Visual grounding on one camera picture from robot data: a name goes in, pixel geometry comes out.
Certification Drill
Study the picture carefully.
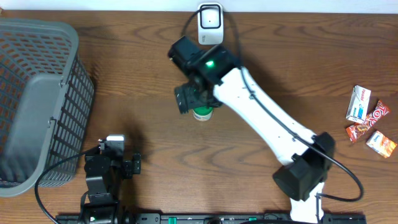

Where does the black left camera cable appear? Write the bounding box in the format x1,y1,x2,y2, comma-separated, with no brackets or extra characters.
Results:
34,148,100,224

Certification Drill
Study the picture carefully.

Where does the white Panadol box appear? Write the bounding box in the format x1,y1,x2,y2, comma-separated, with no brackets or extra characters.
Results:
346,85,371,123

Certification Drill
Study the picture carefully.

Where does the green lid jar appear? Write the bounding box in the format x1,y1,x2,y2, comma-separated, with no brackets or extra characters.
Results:
193,106,214,121

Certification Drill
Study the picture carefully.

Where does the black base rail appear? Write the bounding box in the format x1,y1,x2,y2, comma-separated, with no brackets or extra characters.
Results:
55,212,368,224

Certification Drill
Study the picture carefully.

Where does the black camera cable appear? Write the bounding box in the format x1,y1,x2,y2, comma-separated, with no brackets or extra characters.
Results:
181,5,364,224
34,148,100,224

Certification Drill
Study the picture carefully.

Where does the red Top chocolate bar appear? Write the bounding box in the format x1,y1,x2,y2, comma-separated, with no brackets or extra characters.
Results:
346,100,391,143

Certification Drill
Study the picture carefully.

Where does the grey plastic basket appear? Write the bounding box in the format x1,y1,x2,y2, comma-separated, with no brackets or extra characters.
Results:
1,18,95,197

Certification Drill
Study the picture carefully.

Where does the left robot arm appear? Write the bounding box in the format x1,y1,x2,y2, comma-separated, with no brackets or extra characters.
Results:
77,145,141,224

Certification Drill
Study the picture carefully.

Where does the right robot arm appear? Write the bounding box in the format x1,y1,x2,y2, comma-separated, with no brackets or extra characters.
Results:
168,36,335,223

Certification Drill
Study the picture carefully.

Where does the black right camera cable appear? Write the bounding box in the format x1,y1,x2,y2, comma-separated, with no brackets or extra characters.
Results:
181,5,364,224

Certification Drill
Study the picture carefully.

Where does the white barcode scanner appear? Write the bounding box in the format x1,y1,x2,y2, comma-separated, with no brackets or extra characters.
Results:
198,2,224,45

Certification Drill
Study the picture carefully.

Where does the orange small snack box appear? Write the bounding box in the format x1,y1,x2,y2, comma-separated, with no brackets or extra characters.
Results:
366,131,397,158

